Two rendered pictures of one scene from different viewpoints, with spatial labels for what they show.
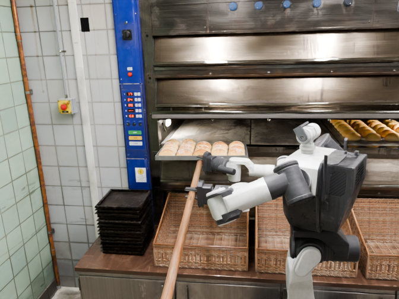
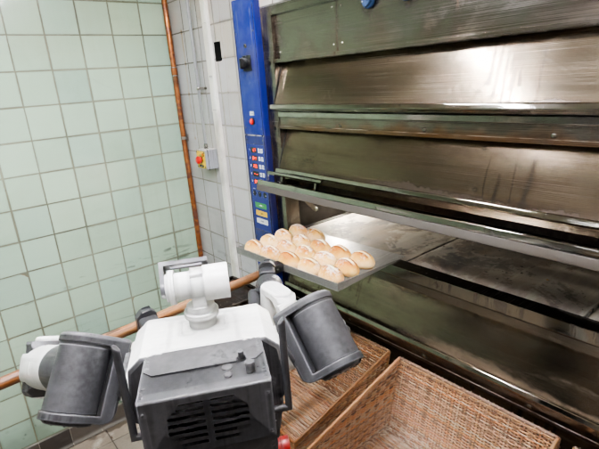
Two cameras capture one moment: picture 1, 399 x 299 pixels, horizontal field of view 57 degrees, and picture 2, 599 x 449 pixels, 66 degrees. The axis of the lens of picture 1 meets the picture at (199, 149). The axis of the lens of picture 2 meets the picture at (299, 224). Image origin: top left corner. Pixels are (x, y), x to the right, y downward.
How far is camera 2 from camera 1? 151 cm
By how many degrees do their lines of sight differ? 41
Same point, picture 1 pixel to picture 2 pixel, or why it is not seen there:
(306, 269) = not seen: outside the picture
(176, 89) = (303, 149)
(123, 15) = (242, 34)
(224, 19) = (358, 26)
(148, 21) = (269, 41)
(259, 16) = (409, 13)
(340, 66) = (574, 124)
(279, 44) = (443, 71)
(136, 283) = not seen: hidden behind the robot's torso
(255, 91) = (402, 165)
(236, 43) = (374, 70)
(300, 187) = (50, 395)
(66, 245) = not seen: hidden behind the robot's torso
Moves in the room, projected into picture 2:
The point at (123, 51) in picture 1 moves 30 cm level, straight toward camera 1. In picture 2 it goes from (245, 87) to (196, 92)
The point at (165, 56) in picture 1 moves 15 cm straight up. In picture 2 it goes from (287, 95) to (283, 55)
